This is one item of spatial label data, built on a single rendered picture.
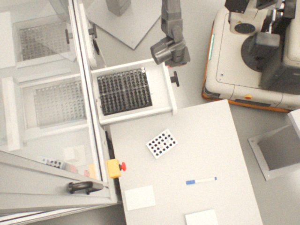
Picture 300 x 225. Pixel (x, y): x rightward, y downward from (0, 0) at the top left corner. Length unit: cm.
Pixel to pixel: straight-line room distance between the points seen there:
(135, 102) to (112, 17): 130
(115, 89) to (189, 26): 129
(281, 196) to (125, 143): 124
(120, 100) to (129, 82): 9
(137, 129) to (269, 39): 80
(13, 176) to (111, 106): 101
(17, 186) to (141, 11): 225
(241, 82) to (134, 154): 96
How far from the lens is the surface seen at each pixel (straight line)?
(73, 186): 77
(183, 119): 158
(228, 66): 222
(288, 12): 185
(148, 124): 157
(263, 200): 238
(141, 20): 262
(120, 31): 259
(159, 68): 157
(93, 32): 160
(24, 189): 54
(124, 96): 147
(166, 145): 151
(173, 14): 117
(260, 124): 244
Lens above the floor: 229
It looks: 75 degrees down
